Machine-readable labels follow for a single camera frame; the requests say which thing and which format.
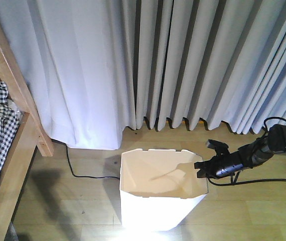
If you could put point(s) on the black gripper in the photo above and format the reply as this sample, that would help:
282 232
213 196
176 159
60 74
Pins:
225 165

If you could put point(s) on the white plastic trash bin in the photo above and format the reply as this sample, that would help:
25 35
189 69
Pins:
159 188

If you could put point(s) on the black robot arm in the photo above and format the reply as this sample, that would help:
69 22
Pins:
263 148

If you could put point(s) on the grey pleated curtain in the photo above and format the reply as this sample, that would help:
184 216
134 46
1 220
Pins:
219 61

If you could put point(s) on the white sheer curtain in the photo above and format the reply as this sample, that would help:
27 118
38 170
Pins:
77 60

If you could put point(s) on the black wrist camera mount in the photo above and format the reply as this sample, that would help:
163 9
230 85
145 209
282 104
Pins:
220 148

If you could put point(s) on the wooden bed frame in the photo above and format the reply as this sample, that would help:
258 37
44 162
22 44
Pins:
30 136

